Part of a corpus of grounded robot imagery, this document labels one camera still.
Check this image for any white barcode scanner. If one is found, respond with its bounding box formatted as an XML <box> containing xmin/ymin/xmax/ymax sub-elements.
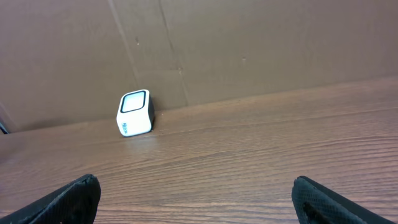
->
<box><xmin>116</xmin><ymin>89</ymin><xmax>155</xmax><ymax>137</ymax></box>

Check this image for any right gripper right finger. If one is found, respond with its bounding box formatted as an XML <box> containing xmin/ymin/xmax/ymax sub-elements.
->
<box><xmin>292</xmin><ymin>176</ymin><xmax>394</xmax><ymax>224</ymax></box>

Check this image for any grey plastic mesh basket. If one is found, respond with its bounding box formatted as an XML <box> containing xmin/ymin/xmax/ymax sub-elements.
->
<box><xmin>0</xmin><ymin>123</ymin><xmax>8</xmax><ymax>134</ymax></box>

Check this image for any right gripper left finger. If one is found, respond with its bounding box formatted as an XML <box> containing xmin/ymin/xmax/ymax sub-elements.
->
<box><xmin>1</xmin><ymin>174</ymin><xmax>101</xmax><ymax>224</ymax></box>

